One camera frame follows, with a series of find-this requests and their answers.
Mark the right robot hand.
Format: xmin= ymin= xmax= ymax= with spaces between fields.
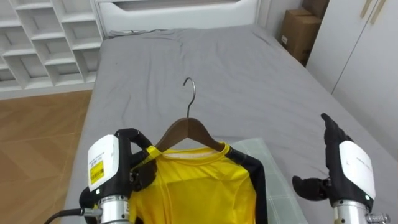
xmin=292 ymin=112 xmax=377 ymax=212

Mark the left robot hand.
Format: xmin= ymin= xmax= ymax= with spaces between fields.
xmin=79 ymin=128 xmax=158 ymax=215

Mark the brown wooden clothes hanger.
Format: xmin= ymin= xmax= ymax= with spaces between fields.
xmin=154 ymin=77 xmax=226 ymax=153

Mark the yellow shirt with black sleeves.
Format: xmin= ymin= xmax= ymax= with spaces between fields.
xmin=129 ymin=142 xmax=269 ymax=224

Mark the pale green checked pillow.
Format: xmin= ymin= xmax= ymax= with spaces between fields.
xmin=229 ymin=138 xmax=308 ymax=224

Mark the white wardrobe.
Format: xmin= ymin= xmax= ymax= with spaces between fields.
xmin=306 ymin=0 xmax=398 ymax=156

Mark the white shelf unit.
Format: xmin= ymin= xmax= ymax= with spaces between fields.
xmin=0 ymin=0 xmax=103 ymax=93

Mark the flat grey cloth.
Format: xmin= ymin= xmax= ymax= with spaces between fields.
xmin=107 ymin=28 xmax=177 ymax=38

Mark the light brown cardboard box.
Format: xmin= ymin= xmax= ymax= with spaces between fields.
xmin=279 ymin=8 xmax=323 ymax=67

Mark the dark brown cardboard box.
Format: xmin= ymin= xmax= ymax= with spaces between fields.
xmin=302 ymin=0 xmax=330 ymax=19

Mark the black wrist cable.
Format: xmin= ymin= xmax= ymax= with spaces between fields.
xmin=43 ymin=207 xmax=103 ymax=224

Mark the grey bed with white frame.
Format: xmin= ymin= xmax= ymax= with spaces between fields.
xmin=60 ymin=0 xmax=398 ymax=224

